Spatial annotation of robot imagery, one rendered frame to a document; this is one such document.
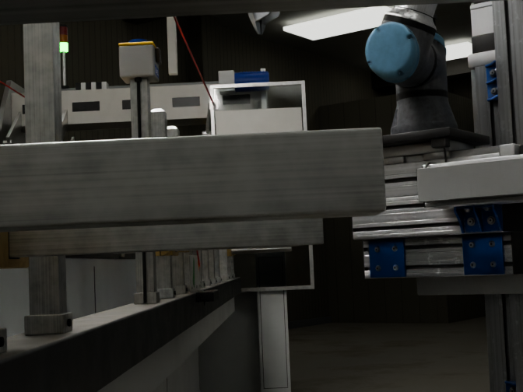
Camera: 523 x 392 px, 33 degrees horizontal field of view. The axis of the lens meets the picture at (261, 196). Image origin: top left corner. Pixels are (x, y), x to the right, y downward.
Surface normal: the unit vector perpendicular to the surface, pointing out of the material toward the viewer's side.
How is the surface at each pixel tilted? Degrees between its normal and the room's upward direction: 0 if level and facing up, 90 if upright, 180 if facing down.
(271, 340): 90
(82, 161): 90
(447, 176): 90
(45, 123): 90
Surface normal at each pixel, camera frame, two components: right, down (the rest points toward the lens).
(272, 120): -0.03, -0.07
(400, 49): -0.52, 0.08
